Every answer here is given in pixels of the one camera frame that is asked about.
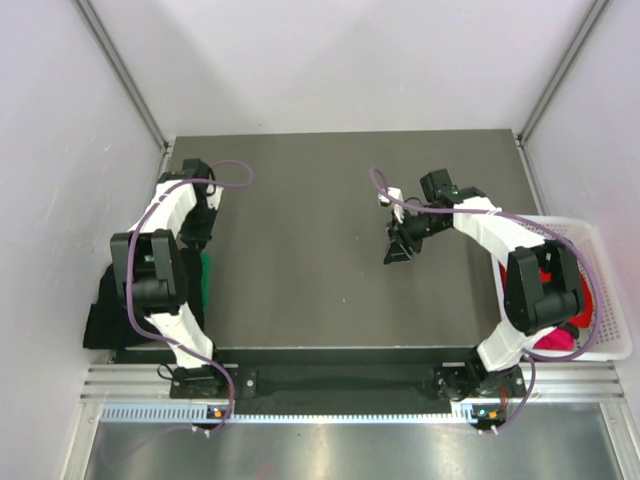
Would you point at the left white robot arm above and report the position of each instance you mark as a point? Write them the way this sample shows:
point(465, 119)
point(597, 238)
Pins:
point(152, 280)

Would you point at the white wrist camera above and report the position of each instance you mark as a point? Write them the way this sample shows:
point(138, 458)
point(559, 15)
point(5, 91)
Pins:
point(213, 196)
point(393, 197)

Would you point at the right aluminium frame post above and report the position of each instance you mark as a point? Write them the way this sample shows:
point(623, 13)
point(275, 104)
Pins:
point(595, 12)

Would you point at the white plastic laundry basket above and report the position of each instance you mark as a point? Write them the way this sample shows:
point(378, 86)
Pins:
point(607, 338)

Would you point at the left aluminium frame post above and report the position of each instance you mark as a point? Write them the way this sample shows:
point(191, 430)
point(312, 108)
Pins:
point(91, 18)

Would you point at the white slotted cable duct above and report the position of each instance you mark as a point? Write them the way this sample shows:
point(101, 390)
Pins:
point(210, 415)

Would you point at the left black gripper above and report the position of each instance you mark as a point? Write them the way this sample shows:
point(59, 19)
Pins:
point(190, 236)

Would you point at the aluminium frame post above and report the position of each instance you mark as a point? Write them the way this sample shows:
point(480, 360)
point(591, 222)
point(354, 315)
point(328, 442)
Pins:
point(91, 18)
point(595, 12)

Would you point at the red t-shirt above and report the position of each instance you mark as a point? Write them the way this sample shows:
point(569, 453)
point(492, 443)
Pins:
point(582, 320)

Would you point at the black t-shirt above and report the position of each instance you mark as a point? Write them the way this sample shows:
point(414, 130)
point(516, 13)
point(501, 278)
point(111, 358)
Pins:
point(108, 326)

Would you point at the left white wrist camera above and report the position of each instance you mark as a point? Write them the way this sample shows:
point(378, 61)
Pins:
point(213, 196)

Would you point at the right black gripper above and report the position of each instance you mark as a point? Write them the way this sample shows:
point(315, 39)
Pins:
point(401, 233)

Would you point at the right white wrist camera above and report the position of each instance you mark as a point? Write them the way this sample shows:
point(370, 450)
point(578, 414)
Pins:
point(393, 197)

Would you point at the pink t-shirt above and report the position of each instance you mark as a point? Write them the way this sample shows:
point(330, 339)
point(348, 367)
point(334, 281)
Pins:
point(559, 340)

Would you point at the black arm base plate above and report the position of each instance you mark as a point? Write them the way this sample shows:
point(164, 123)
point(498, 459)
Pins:
point(432, 373)

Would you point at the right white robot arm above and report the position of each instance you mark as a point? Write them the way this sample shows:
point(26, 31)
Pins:
point(542, 290)

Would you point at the folded green t-shirt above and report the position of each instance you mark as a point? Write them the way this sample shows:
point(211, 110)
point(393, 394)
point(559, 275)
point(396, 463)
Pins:
point(205, 279)

